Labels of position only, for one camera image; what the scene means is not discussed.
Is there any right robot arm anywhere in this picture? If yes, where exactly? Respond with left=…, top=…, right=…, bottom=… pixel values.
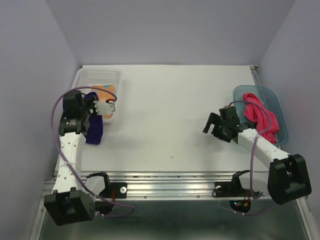
left=203, top=106, right=312, bottom=205

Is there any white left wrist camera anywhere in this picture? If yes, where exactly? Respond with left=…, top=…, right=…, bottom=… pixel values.
left=94, top=100, right=116, bottom=116

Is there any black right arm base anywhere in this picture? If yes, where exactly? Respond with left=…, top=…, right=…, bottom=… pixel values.
left=212, top=170, right=252, bottom=215

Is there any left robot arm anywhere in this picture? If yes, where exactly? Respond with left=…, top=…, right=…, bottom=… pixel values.
left=44, top=89, right=113, bottom=226

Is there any aluminium mounting rail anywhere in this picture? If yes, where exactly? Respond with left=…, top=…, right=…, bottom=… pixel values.
left=41, top=171, right=308, bottom=201

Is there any pink towel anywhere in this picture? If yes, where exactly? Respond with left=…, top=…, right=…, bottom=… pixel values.
left=242, top=93, right=280, bottom=144

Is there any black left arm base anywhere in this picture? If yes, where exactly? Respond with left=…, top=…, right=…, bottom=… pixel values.
left=85, top=171, right=128, bottom=215

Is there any orange polka dot towel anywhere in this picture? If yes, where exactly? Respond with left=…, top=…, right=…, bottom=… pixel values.
left=91, top=83, right=116, bottom=124

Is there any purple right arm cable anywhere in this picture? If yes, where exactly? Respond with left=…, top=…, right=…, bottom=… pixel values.
left=226, top=100, right=275, bottom=217

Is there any purple towel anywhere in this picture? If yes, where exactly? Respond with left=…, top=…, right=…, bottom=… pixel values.
left=62, top=91, right=104, bottom=145

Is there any blue plastic tub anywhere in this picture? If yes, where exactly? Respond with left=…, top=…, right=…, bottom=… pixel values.
left=233, top=85, right=288, bottom=147

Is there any white plastic basket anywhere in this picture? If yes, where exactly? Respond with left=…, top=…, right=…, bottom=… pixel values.
left=71, top=65, right=122, bottom=125

